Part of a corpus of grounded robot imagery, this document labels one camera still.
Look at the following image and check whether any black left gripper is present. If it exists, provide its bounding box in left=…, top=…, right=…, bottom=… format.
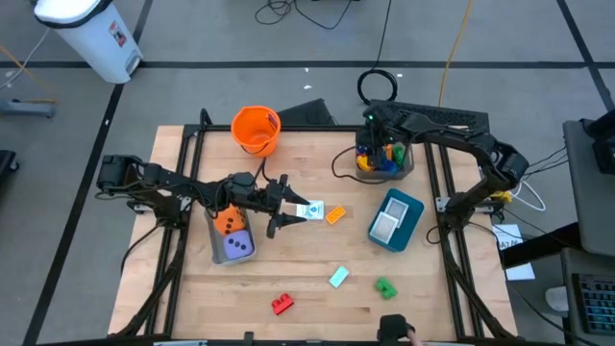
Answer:
left=225, top=171, right=311, bottom=240

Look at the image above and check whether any white teal card deck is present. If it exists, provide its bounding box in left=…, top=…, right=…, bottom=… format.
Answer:
left=296, top=200, right=326, bottom=221

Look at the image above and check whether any yellow-orange toy brick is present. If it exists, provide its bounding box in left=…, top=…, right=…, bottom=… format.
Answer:
left=325, top=206, right=347, bottom=226

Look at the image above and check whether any orange foam die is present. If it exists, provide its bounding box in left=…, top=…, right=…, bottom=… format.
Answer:
left=213, top=204, right=247, bottom=236

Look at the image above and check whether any purple foam die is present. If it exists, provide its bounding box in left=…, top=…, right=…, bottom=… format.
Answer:
left=222, top=230, right=255, bottom=261

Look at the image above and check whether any mint toy brick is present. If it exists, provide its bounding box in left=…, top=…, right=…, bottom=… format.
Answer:
left=329, top=265, right=351, bottom=289

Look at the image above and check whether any light grey plastic bin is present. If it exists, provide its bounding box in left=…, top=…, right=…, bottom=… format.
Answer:
left=204, top=206, right=258, bottom=266

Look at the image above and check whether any red toy brick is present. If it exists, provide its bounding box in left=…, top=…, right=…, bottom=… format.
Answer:
left=271, top=293, right=295, bottom=316

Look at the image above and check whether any teal plastic bin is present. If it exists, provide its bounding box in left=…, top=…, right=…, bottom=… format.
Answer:
left=367, top=187, right=426, bottom=254

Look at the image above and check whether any stepped green toy brick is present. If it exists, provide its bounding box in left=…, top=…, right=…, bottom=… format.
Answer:
left=375, top=277, right=399, bottom=301

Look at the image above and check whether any brown plastic bin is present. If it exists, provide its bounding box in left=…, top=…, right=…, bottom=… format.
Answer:
left=354, top=136, right=415, bottom=182

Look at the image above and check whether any black perforated computer case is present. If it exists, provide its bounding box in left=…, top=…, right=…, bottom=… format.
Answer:
left=364, top=99, right=494, bottom=167

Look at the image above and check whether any black flat panel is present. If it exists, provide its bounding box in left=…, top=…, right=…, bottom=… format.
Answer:
left=276, top=98, right=337, bottom=127

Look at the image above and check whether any orange plastic bucket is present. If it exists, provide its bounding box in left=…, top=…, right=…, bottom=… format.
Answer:
left=230, top=105, right=283, bottom=158

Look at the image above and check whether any black handheld object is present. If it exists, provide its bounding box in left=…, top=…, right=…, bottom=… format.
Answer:
left=377, top=314, right=415, bottom=345

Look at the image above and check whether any white paper sheet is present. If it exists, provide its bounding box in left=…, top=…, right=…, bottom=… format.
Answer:
left=492, top=223, right=536, bottom=283

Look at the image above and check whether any dark grey desk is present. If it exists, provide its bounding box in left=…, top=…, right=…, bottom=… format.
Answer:
left=559, top=247, right=615, bottom=346

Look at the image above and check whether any white trash can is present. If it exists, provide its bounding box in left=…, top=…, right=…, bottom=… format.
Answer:
left=32, top=0, right=144, bottom=86

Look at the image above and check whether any black backlit keyboard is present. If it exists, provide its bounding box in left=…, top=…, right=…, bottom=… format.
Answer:
left=571, top=272, right=615, bottom=336

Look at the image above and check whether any black coiled cable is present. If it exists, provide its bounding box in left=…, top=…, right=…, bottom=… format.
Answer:
left=356, top=0, right=399, bottom=107

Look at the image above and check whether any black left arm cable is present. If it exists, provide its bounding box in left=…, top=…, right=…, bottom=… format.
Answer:
left=252, top=156, right=269, bottom=186

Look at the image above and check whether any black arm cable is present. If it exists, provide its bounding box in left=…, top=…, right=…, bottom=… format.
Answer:
left=252, top=156, right=269, bottom=186
left=331, top=145, right=385, bottom=186

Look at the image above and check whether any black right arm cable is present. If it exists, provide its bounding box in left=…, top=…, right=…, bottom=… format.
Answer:
left=331, top=145, right=385, bottom=186

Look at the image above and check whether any black metal table frame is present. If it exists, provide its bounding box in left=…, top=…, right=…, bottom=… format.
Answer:
left=110, top=108, right=518, bottom=346

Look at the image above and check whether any yellow cable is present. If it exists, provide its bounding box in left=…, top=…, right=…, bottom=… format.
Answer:
left=436, top=0, right=475, bottom=108

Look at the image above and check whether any black tangled floor cable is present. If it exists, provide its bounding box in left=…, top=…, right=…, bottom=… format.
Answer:
left=253, top=0, right=357, bottom=31

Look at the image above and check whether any white cable bundle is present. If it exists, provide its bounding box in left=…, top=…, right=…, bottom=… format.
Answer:
left=508, top=178, right=548, bottom=212

